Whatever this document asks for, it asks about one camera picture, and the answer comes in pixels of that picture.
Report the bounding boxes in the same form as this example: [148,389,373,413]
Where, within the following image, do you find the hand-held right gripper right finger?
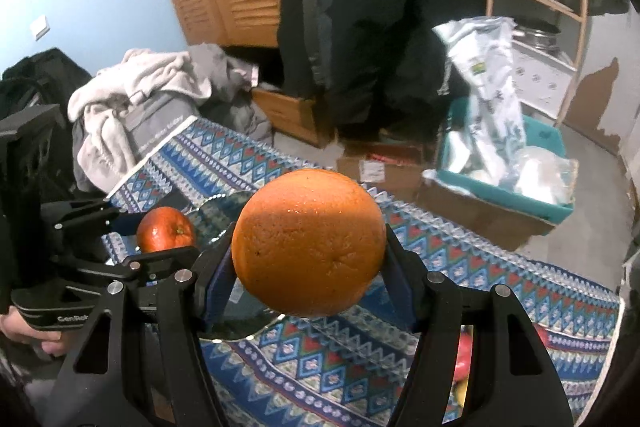
[381,223,574,427]

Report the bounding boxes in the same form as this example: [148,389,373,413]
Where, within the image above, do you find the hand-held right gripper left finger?
[56,221,240,427]

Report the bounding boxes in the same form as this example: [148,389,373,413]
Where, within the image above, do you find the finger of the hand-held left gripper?
[42,199,147,239]
[55,245,202,295]

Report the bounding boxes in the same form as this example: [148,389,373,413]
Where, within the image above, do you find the small orange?
[136,207,197,254]

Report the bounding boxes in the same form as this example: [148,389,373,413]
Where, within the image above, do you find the clear glass plate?
[187,191,287,341]

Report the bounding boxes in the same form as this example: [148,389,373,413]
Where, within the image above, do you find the red apple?
[456,328,475,383]

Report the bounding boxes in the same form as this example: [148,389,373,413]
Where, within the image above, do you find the orange tomatoes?
[231,169,388,319]

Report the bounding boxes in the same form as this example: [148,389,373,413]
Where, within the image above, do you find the person's left hand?
[0,311,67,358]

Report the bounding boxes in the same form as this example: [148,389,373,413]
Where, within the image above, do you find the large cardboard box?
[417,167,557,252]

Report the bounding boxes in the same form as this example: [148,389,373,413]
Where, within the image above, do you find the blue patterned blanket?
[102,116,623,427]

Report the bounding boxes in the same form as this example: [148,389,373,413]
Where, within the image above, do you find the grey sweatpants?
[72,91,202,188]

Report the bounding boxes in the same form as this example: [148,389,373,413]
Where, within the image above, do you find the small cardboard box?
[336,139,426,204]

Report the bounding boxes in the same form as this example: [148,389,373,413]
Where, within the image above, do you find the black backpack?
[0,48,94,120]

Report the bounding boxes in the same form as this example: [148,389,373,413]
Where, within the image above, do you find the white fleece towel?
[67,48,202,190]

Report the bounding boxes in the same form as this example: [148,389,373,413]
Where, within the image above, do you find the clear plastic bag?
[514,146,579,204]

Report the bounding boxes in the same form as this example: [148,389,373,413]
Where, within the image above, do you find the wooden drawer box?
[250,86,328,148]

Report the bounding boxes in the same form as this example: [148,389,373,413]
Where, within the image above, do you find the grey crumpled clothing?
[187,43,274,144]

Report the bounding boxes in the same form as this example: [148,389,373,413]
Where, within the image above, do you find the teal plastic bin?
[434,97,577,224]

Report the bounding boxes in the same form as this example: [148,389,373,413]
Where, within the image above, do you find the white printed plastic bag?
[432,16,529,194]

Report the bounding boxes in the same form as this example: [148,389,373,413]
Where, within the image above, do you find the white patterned storage box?
[510,39,577,108]

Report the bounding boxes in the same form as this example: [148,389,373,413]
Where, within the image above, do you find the black hanging coat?
[320,0,490,142]

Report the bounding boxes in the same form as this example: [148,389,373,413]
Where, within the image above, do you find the round metal sieve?
[512,18,562,52]

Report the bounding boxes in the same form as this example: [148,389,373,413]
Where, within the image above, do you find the grey hanging jacket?
[277,0,346,100]

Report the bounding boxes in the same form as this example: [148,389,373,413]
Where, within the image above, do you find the wooden shelf rack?
[479,0,594,128]

